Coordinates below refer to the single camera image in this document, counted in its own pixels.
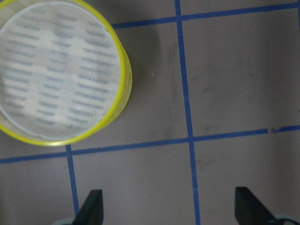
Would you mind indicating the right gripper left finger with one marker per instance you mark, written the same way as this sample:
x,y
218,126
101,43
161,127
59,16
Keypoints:
x,y
92,211

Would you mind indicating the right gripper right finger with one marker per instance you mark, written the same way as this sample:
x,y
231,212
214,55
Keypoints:
x,y
248,210

